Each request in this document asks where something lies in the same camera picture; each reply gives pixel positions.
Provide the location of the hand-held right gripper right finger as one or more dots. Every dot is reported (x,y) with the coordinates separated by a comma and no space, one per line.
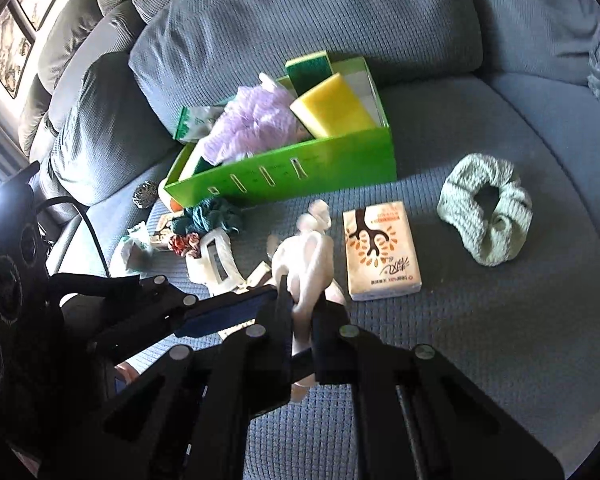
(330,350)

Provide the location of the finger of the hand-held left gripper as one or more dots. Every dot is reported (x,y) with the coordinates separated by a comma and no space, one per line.
(220,312)
(130,287)

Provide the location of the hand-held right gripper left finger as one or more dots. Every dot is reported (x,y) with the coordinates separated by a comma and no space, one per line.
(281,320)

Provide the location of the cream hair claw clip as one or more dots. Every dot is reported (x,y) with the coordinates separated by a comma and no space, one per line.
(305,265)

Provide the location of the green cardboard box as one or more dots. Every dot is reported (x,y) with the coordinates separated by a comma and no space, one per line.
(320,165)

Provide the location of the white green plastic bag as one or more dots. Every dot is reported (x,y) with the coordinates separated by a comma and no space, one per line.
(197,120)

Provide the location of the crumpled plastic bag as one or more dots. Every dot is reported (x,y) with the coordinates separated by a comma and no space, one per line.
(136,250)

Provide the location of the white hair claw clip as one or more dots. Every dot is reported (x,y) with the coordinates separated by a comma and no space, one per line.
(205,265)

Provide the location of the small printed packet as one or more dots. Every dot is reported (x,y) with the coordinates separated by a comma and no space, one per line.
(162,232)

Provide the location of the red floral scrunchie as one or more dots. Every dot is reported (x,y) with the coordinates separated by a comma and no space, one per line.
(184,244)

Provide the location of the steel wool scrubber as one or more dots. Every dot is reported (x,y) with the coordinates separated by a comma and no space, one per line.
(144,196)

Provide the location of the orange object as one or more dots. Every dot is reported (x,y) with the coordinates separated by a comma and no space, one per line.
(175,204)

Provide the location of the teal scrunchie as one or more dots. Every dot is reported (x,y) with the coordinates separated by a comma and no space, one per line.
(210,215)

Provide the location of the orange print tissue pack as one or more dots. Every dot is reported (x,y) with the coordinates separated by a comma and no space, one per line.
(382,255)

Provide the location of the grey curtain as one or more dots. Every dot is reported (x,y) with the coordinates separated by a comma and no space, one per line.
(0,145)

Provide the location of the grey sofa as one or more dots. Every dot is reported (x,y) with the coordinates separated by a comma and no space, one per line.
(480,335)

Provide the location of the mint green scrunchie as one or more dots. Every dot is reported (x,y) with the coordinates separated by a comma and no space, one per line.
(480,240)

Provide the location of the purple mesh bath pouf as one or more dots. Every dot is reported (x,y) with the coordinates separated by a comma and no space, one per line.
(250,125)

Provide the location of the yellow sponge with green scourer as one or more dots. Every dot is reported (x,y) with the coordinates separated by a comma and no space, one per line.
(310,70)

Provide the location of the framed wall picture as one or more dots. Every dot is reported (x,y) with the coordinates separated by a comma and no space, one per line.
(5,60)

